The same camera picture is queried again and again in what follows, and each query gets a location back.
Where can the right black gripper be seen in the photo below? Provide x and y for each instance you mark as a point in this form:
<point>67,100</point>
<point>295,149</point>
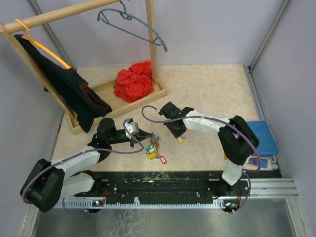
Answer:
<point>176,134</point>

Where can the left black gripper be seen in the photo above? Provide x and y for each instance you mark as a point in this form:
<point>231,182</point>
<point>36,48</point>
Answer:
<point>141,136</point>

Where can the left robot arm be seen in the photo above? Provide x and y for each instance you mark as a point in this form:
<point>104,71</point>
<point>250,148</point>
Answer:
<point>52,181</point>

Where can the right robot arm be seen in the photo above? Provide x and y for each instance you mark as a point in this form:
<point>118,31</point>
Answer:
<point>237,139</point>

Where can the blue key tag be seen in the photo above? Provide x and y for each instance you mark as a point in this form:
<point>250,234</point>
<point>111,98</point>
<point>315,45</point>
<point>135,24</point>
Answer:
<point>150,148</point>

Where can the yellow key tag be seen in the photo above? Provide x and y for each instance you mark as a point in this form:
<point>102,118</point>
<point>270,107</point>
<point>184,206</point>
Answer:
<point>152,156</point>

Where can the red key tag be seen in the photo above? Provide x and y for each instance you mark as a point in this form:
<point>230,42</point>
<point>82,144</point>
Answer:
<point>163,160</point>

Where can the red crumpled cloth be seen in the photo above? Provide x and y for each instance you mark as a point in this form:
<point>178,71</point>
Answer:
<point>134,83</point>

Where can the wooden clothes rack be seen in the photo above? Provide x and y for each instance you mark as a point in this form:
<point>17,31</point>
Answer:
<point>104,90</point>

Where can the dark navy garment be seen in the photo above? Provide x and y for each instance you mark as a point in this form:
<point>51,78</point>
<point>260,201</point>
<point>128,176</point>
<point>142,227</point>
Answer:
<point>71,86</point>

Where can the blue folded cloth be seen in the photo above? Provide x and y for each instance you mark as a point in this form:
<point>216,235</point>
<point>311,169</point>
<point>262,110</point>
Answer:
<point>267,145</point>

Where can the teal clothes hanger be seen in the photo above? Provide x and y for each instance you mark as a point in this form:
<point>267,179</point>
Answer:
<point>123,20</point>

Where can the yellow clothes hanger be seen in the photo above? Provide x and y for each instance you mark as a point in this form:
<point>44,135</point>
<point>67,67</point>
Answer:
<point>27,36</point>

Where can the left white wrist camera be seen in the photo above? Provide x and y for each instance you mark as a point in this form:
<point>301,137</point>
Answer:
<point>131,128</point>

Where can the black base frame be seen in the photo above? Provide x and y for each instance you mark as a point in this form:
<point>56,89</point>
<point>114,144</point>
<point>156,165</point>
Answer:
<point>164,187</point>

